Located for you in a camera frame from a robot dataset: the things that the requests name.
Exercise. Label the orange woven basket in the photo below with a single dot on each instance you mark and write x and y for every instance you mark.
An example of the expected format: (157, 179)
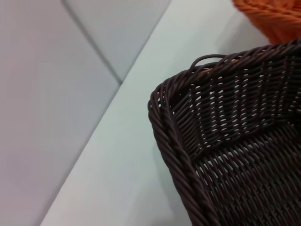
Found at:
(277, 18)

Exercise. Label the dark brown woven basket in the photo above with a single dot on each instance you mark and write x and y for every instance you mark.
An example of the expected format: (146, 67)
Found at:
(235, 169)

